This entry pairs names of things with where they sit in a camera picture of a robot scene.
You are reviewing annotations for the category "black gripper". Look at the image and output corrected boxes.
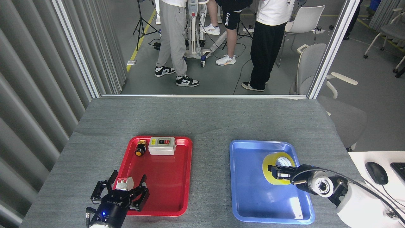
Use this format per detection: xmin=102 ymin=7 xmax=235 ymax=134
xmin=90 ymin=170 xmax=150 ymax=227
xmin=268 ymin=164 xmax=317 ymax=194

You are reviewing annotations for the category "yellow tape roll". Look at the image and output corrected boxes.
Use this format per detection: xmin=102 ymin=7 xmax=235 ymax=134
xmin=262 ymin=152 xmax=296 ymax=185

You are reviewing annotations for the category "white red circuit breaker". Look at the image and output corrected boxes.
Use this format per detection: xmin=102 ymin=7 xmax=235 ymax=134
xmin=115 ymin=177 xmax=134 ymax=191

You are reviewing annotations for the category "blue plastic tray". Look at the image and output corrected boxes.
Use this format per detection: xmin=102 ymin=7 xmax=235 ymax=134
xmin=229 ymin=140 xmax=315 ymax=225

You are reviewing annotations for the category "black orange push button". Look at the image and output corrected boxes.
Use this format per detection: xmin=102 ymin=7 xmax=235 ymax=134
xmin=134 ymin=139 xmax=147 ymax=157

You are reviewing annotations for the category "red plastic tray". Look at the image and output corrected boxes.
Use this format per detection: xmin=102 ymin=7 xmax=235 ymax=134
xmin=111 ymin=136 xmax=193 ymax=217

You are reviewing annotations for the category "white desk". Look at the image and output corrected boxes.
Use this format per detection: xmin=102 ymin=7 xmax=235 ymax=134
xmin=348 ymin=151 xmax=405 ymax=228

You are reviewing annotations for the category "black computer mouse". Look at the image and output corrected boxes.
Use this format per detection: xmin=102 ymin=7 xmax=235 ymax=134
xmin=365 ymin=161 xmax=389 ymax=185

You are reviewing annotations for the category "grey office chair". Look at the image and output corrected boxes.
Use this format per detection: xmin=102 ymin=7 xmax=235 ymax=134
xmin=290 ymin=43 xmax=368 ymax=152

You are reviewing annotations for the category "black keyboard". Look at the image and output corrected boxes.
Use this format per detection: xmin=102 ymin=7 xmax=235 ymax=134
xmin=390 ymin=162 xmax=405 ymax=181

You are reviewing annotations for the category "person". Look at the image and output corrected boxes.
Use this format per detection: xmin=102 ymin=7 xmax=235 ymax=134
xmin=200 ymin=0 xmax=253 ymax=66
xmin=241 ymin=0 xmax=296 ymax=92
xmin=329 ymin=0 xmax=366 ymax=41
xmin=155 ymin=0 xmax=200 ymax=87

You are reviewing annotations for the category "white plastic chair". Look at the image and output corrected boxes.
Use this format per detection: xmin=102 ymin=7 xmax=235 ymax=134
xmin=277 ymin=5 xmax=325 ymax=68

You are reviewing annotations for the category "white wheeled stand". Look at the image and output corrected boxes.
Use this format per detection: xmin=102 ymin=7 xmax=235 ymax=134
xmin=158 ymin=0 xmax=228 ymax=67

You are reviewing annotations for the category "black tripod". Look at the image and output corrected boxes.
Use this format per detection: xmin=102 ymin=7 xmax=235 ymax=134
xmin=133 ymin=0 xmax=160 ymax=52

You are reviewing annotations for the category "grey wheeled chair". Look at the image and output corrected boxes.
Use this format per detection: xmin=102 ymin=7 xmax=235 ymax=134
xmin=363 ymin=8 xmax=405 ymax=78

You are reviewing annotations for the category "white two-button switch box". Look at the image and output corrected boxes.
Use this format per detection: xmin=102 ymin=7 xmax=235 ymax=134
xmin=148 ymin=136 xmax=176 ymax=156

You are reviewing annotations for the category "black mouse cable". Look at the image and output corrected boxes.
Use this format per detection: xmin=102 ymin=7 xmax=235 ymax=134
xmin=378 ymin=182 xmax=405 ymax=211

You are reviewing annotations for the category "silver rail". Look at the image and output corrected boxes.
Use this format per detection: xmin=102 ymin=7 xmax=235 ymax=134
xmin=101 ymin=94 xmax=309 ymax=99

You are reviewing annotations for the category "silver post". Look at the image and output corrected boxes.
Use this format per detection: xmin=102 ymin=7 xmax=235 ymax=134
xmin=308 ymin=0 xmax=361 ymax=99
xmin=52 ymin=0 xmax=102 ymax=98

